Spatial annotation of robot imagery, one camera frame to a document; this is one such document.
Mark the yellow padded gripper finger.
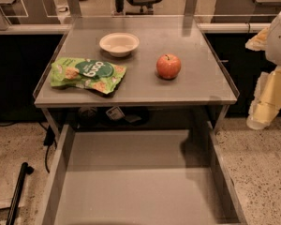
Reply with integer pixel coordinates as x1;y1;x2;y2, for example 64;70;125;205
245;27;269;51
246;67;281;130

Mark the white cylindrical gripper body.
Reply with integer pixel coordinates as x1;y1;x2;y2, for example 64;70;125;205
265;11;281;66

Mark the green rice chip bag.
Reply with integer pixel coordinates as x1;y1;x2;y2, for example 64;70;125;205
50;57;126;95

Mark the grey open top drawer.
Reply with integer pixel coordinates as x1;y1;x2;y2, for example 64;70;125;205
35;126;247;225

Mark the grey cabinet with counter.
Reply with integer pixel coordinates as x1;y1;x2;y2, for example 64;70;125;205
35;15;239;136

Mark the clear acrylic barrier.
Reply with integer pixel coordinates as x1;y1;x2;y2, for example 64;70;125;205
0;0;281;33

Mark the red apple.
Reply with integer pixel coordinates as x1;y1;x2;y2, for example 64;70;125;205
156;53;182;80

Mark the white label tag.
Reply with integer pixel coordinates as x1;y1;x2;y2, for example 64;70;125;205
106;107;125;121

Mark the black pole on floor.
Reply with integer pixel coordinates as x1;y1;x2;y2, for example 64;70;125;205
6;162;34;225

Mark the black floor cable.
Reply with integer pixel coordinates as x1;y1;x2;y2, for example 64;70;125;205
37;121;58;174

